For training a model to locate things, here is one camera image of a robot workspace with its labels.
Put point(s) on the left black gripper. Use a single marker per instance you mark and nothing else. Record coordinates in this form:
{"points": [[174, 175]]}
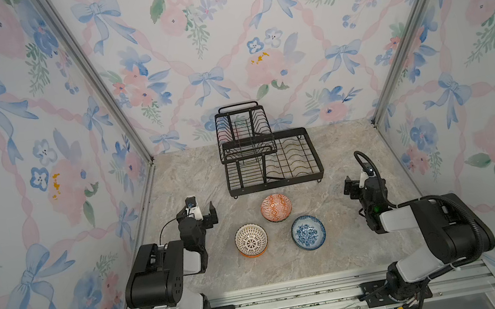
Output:
{"points": [[206, 219]]}

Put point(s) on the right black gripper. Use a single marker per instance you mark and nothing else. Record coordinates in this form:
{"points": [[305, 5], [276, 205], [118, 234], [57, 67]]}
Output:
{"points": [[353, 186]]}

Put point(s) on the white lattice pattern bowl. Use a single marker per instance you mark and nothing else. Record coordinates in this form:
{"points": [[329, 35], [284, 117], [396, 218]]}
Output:
{"points": [[251, 239]]}

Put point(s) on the red patterned ceramic bowl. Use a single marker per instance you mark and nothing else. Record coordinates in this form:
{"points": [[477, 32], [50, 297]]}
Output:
{"points": [[276, 207]]}

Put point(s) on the orange plastic bowl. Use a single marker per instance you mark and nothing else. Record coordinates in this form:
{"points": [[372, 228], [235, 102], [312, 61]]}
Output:
{"points": [[253, 255]]}

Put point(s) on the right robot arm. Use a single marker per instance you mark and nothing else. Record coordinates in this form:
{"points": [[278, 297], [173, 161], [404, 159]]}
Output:
{"points": [[454, 236]]}

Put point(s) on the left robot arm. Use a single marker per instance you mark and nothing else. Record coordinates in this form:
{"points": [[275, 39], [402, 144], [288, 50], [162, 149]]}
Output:
{"points": [[157, 276]]}

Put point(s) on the blue floral ceramic bowl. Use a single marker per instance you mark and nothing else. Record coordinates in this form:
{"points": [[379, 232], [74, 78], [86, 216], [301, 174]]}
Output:
{"points": [[308, 233]]}

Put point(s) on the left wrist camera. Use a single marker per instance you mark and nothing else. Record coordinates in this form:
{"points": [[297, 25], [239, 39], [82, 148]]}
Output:
{"points": [[191, 201]]}

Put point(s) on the black wire dish rack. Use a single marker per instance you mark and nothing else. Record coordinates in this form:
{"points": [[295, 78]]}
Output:
{"points": [[258, 159]]}

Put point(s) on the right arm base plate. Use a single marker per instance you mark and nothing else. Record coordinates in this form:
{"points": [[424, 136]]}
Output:
{"points": [[379, 293]]}

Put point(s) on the left corner aluminium post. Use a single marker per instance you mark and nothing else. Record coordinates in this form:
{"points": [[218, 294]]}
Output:
{"points": [[59, 28]]}

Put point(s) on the corner aluminium post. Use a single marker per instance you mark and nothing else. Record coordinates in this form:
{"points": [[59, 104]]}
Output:
{"points": [[59, 28], [419, 8]]}

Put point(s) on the right corner aluminium post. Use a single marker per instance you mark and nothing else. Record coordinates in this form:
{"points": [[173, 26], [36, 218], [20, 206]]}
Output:
{"points": [[419, 8]]}

